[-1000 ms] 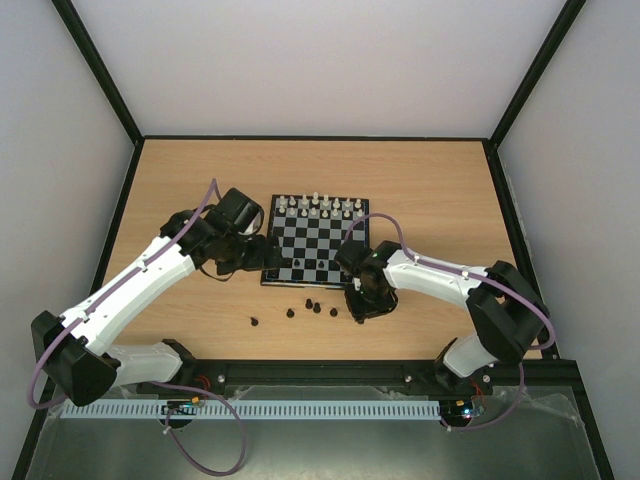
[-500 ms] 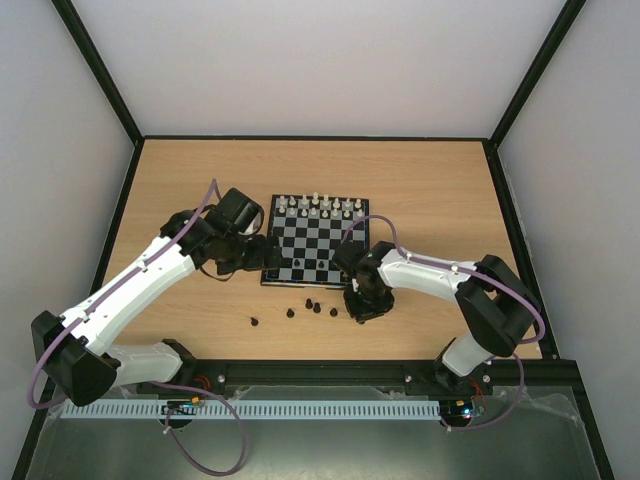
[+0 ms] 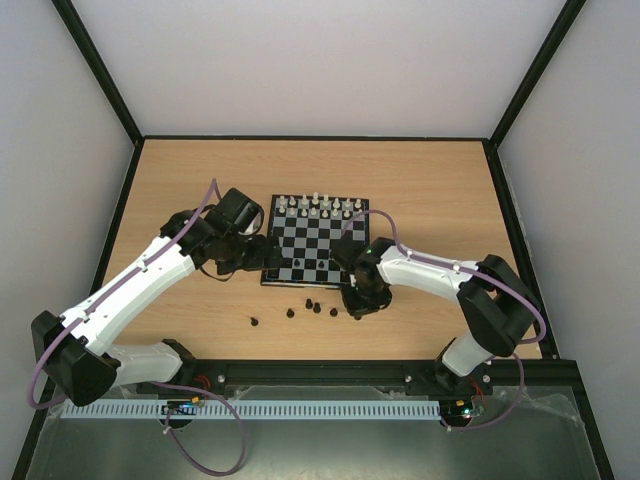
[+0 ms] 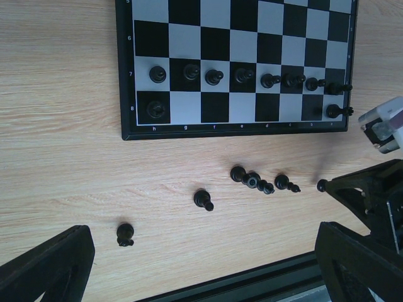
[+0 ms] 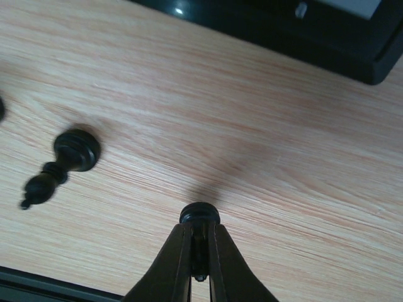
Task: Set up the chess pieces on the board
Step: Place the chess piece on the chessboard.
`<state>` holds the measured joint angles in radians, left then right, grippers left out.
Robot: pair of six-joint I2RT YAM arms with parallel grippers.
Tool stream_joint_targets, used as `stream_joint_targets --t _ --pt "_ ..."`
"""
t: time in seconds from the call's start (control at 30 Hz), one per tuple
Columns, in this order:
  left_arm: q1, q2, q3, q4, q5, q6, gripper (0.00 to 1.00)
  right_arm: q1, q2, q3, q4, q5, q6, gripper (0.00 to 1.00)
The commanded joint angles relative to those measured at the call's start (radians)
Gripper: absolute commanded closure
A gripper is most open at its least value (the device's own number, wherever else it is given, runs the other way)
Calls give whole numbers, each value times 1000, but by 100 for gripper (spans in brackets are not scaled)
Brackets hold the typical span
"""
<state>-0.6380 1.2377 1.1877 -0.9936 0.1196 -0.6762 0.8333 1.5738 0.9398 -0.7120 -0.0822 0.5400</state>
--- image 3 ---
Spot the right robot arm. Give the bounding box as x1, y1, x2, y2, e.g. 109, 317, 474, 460
330, 235, 544, 392

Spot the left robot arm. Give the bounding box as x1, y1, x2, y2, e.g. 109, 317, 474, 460
31, 188, 281, 406

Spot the black and silver chessboard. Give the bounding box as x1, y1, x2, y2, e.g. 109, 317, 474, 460
261, 194, 370, 288

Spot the grey slotted cable duct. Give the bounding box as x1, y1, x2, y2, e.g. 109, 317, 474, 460
61, 399, 441, 421

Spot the black aluminium frame rail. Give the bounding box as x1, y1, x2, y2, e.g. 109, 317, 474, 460
55, 357, 584, 406

